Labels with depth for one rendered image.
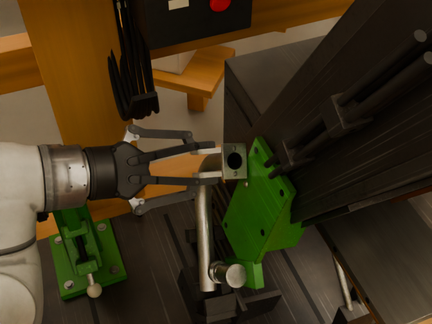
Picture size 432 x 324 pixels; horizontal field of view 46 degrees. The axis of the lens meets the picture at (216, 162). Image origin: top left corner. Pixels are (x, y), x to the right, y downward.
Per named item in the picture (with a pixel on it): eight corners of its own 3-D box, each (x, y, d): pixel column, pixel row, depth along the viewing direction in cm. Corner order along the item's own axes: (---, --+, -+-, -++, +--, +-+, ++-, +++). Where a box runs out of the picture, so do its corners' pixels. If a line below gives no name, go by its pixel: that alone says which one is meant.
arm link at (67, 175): (42, 143, 63) (89, 140, 66) (34, 144, 72) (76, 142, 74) (48, 215, 64) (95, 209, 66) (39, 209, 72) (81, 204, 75)
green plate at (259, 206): (288, 270, 86) (338, 185, 72) (246, 279, 83) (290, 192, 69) (260, 218, 93) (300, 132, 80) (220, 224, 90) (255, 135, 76)
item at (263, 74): (374, 197, 115) (419, 79, 90) (252, 238, 108) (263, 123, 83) (333, 143, 127) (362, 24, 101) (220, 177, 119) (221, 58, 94)
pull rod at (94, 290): (104, 297, 96) (99, 282, 91) (89, 302, 95) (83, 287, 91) (98, 272, 99) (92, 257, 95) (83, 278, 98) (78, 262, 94)
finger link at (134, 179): (130, 173, 71) (128, 183, 71) (202, 178, 76) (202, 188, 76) (122, 172, 75) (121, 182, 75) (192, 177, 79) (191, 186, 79)
